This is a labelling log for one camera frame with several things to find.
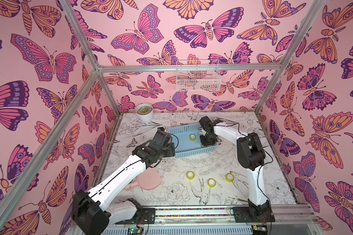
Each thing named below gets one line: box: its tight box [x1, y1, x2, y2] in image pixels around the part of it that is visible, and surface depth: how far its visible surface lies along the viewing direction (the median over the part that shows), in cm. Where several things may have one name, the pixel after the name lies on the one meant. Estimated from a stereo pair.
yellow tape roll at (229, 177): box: [225, 172, 235, 183], surface depth 87 cm
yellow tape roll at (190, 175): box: [185, 170, 196, 181], surface depth 89 cm
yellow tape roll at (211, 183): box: [206, 178, 217, 189], surface depth 85 cm
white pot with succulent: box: [135, 102, 154, 123], surface depth 111 cm
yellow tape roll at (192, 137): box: [189, 133, 197, 142], surface depth 105 cm
